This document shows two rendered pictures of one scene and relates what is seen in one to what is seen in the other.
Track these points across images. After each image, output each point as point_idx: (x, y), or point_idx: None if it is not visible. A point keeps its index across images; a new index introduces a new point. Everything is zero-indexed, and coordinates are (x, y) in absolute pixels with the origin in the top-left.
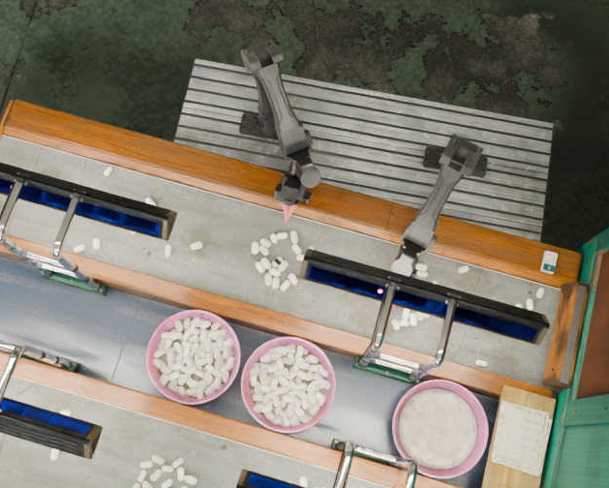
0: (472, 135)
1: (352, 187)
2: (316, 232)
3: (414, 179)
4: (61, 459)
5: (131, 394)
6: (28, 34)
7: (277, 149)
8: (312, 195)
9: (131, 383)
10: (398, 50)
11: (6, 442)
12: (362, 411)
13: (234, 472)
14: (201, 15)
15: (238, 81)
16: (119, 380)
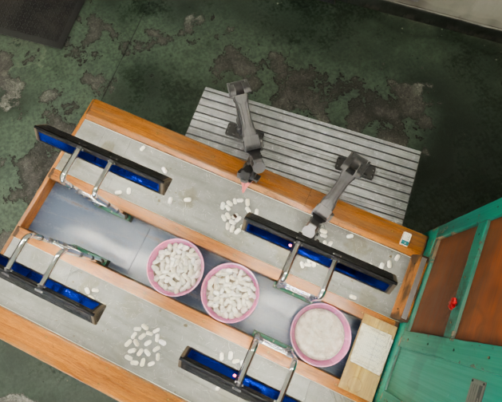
0: (369, 152)
1: (289, 175)
2: (261, 201)
3: (328, 175)
4: None
5: (134, 285)
6: (120, 64)
7: None
8: (262, 177)
9: (137, 277)
10: (334, 96)
11: None
12: (274, 315)
13: (189, 342)
14: (220, 63)
15: (229, 103)
16: (131, 273)
